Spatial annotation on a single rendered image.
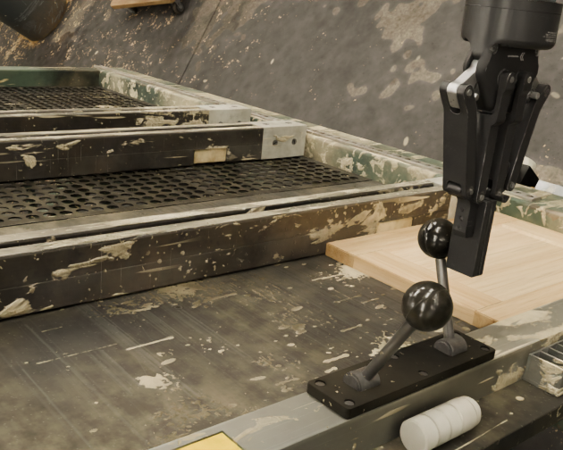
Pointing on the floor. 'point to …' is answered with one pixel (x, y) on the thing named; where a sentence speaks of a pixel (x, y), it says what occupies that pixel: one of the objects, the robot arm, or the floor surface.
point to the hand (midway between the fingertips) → (470, 234)
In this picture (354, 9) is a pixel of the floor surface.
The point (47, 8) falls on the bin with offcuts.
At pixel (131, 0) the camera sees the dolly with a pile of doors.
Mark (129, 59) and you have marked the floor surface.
